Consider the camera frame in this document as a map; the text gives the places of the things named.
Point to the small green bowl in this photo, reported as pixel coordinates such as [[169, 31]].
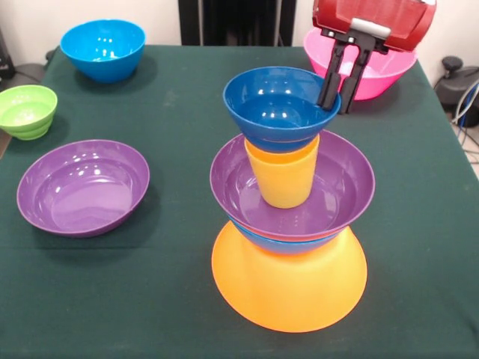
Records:
[[26, 112]]

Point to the yellow cup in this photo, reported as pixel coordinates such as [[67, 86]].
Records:
[[284, 183]]

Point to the small dark blue bowl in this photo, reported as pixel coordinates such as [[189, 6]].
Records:
[[254, 104]]

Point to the large pink bowl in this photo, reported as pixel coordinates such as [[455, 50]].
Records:
[[381, 75]]

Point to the purple shallow bowl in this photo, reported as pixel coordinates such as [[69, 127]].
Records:
[[82, 194], [232, 187]]

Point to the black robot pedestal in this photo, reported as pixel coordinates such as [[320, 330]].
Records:
[[239, 22]]

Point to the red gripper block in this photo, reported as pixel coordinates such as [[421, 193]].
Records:
[[374, 13]]

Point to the large orange bowl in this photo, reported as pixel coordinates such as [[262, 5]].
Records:
[[288, 291]]

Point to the light blue bowl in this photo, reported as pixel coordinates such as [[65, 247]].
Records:
[[292, 247], [103, 48]]

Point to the dark green tablecloth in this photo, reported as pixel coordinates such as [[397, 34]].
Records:
[[93, 299]]

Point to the orange cup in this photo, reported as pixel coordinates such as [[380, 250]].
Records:
[[284, 158]]

